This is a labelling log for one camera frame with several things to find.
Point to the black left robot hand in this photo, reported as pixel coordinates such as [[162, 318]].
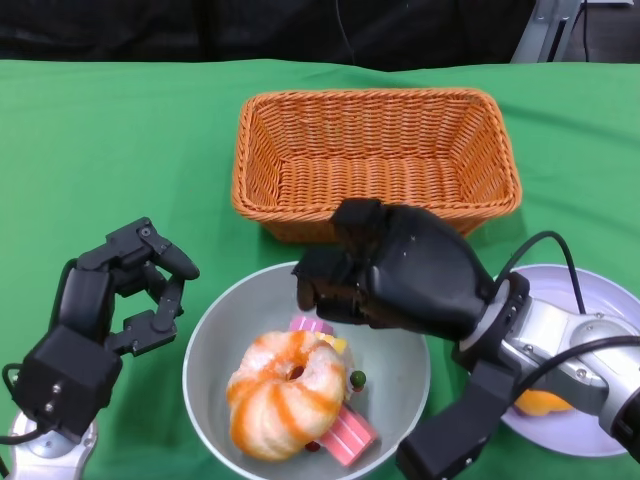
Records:
[[85, 300]]

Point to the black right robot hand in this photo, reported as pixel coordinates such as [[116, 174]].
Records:
[[420, 280]]

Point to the yellow layered cake slice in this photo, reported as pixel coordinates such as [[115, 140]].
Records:
[[337, 344]]

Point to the small green cherry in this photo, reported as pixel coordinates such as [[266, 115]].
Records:
[[357, 378]]

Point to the pink layered cake slice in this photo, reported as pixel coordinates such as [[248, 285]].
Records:
[[310, 325]]

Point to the grey-green round bowl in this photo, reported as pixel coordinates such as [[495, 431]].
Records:
[[225, 340]]

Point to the salmon layered cake slice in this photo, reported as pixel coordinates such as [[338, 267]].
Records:
[[350, 435]]

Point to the small orange striped bread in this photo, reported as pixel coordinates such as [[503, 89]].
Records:
[[540, 404]]

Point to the large orange striped bread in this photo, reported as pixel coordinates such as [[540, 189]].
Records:
[[280, 400]]

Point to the small red cherry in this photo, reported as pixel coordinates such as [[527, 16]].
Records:
[[312, 446]]

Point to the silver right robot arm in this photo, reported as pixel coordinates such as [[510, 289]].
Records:
[[550, 340]]

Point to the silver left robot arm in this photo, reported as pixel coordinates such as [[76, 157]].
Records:
[[45, 455]]

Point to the orange wicker basket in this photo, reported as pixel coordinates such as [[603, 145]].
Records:
[[375, 150]]

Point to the white round plate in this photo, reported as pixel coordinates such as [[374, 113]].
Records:
[[605, 295]]

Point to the green tablecloth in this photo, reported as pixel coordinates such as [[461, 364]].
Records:
[[100, 150]]

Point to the silver metal stand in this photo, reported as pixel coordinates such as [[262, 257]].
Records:
[[540, 35]]

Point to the black backdrop cloth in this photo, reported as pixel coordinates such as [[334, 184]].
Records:
[[200, 30]]

